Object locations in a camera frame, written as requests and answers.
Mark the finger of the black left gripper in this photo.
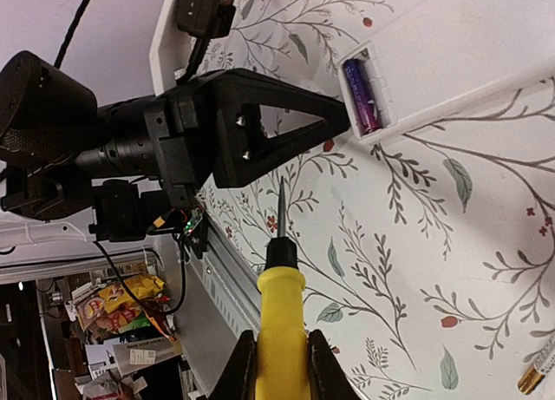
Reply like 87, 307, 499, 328
193, 69, 350, 188

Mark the snack bags pile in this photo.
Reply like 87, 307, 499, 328
73, 273, 175, 341

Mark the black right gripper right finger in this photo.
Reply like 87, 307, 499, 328
308, 330, 360, 400

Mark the yellow handled screwdriver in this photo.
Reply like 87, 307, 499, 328
255, 180, 310, 399

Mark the floral patterned table mat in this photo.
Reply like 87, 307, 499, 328
200, 0, 554, 399

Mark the white remote control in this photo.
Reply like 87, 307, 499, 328
338, 0, 554, 144

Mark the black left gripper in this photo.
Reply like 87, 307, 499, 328
1, 50, 204, 196

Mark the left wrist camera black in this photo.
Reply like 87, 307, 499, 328
149, 0, 238, 93

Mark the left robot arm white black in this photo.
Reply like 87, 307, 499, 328
1, 51, 350, 242

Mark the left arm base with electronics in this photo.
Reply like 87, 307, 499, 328
147, 204, 209, 259

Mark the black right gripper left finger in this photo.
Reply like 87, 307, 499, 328
210, 330, 257, 400

